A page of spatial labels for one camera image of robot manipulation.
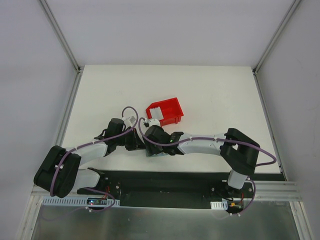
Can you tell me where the red plastic bin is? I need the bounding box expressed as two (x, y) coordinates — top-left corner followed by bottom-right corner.
(145, 97), (184, 127)

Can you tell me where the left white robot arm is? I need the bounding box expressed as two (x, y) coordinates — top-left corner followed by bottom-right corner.
(33, 116), (145, 198)

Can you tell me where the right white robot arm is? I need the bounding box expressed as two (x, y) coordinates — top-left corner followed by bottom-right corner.
(142, 125), (260, 198)

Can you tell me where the stack of white cards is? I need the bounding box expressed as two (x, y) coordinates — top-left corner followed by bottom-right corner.
(150, 107), (164, 120)

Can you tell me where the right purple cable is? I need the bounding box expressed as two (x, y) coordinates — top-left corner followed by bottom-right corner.
(138, 117), (278, 221)

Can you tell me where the purple cable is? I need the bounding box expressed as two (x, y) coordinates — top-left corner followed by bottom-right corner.
(39, 106), (140, 222)
(138, 117), (278, 221)

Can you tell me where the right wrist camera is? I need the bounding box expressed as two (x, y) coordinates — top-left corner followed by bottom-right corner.
(144, 118), (161, 128)

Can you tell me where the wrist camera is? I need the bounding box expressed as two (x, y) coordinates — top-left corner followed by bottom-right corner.
(122, 116), (137, 127)
(144, 118), (161, 128)

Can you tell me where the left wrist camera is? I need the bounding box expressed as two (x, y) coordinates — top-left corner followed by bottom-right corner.
(122, 116), (137, 127)

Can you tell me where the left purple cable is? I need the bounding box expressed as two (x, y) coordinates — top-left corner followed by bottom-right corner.
(39, 106), (140, 222)

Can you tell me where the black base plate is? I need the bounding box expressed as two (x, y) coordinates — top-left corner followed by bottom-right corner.
(77, 169), (260, 208)

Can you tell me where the left aluminium frame post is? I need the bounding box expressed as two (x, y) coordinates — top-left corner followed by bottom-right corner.
(38, 0), (85, 73)

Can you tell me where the aluminium frame post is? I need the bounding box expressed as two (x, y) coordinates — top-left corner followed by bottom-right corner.
(252, 0), (303, 75)
(38, 0), (85, 73)

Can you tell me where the left white cable duct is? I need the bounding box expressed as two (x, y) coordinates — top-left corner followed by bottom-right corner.
(42, 196), (120, 208)

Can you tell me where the white cable duct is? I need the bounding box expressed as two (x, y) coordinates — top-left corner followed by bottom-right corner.
(210, 201), (228, 211)
(42, 196), (120, 208)

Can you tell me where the right white cable duct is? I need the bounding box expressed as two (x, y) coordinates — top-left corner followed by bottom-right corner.
(210, 201), (228, 211)

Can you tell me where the right aluminium frame post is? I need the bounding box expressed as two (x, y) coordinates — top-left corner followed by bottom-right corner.
(252, 0), (303, 75)

